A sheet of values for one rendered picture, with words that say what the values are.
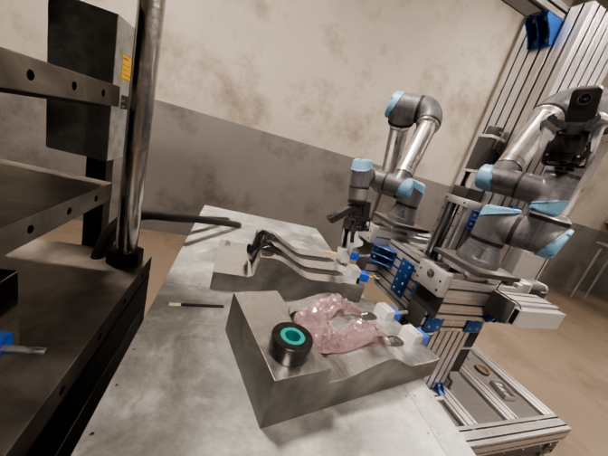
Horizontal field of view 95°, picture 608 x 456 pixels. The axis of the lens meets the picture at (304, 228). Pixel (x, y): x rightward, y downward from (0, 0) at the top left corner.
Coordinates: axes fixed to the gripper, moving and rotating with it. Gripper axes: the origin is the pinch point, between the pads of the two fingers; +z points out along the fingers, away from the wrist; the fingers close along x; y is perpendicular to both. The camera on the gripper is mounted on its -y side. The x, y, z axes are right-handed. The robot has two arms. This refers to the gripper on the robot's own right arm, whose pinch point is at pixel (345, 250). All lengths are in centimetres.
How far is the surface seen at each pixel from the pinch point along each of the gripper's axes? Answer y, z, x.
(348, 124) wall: 76, -92, 218
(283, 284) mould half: -26.7, 7.8, -17.4
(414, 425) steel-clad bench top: -4, 22, -58
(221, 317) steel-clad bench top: -45, 12, -30
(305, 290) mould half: -19.2, 10.0, -17.1
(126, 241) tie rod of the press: -74, -2, -10
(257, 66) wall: -32, -129, 202
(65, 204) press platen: -77, -16, -34
